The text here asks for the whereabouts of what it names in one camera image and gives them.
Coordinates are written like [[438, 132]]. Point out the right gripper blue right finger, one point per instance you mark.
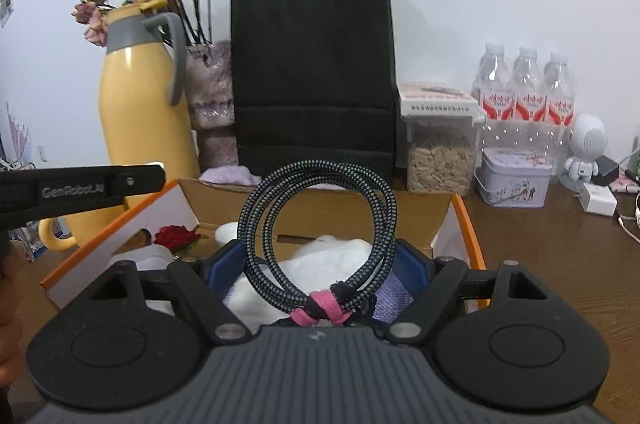
[[434, 285]]

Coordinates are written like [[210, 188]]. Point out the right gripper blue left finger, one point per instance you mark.
[[201, 288]]

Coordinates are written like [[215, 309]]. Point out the red fabric rose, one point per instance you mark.
[[176, 238]]

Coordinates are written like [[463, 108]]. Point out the purple woven cloth bag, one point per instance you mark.
[[391, 299]]

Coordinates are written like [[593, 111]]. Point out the small white jar lid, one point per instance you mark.
[[226, 233]]

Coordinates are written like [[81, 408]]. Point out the white cloth mask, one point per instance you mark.
[[313, 267]]

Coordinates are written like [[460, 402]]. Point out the red cardboard box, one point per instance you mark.
[[436, 224]]

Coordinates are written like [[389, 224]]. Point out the yellow ceramic mug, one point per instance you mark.
[[70, 231]]

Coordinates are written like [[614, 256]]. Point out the white tin box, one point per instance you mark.
[[513, 179]]

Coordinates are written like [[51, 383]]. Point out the clear seed container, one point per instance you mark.
[[443, 132]]

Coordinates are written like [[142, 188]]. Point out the yellow thermos jug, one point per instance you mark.
[[143, 111]]

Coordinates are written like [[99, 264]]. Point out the white charger adapter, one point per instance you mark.
[[597, 200]]

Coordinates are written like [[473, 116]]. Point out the water bottle middle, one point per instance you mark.
[[529, 97]]

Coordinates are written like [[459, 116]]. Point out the water bottle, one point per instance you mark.
[[560, 108], [491, 89], [529, 97]]

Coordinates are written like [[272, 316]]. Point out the water bottle left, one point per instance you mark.
[[491, 89]]

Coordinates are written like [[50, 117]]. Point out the white robot toy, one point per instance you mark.
[[587, 143]]

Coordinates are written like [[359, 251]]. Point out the water bottle right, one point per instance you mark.
[[560, 108]]

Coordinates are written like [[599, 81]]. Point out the pink glitter vase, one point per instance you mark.
[[210, 103]]

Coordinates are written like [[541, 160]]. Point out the black paper bag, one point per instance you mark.
[[314, 79]]

